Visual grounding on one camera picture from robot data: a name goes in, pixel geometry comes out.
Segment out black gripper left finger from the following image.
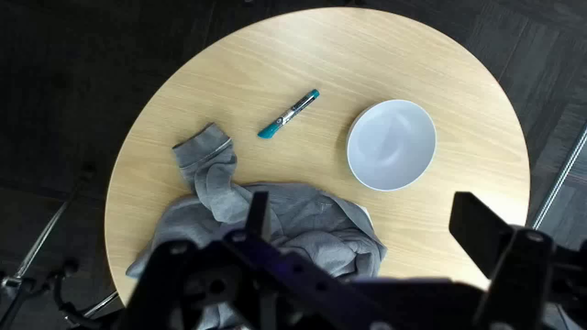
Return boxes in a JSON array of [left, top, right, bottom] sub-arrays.
[[223, 191, 296, 277]]

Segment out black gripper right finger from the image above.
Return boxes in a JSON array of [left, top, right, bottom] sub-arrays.
[[448, 191, 557, 290]]

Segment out teal marker pen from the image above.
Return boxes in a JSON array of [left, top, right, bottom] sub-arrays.
[[258, 88, 322, 141]]

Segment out white round bowl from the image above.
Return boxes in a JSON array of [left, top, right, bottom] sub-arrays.
[[346, 97, 439, 194]]

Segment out grey crumpled hoodie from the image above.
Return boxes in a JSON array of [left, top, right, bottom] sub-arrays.
[[126, 123, 390, 284]]

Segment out silver metal bar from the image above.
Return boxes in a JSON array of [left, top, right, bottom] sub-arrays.
[[531, 127, 587, 229]]

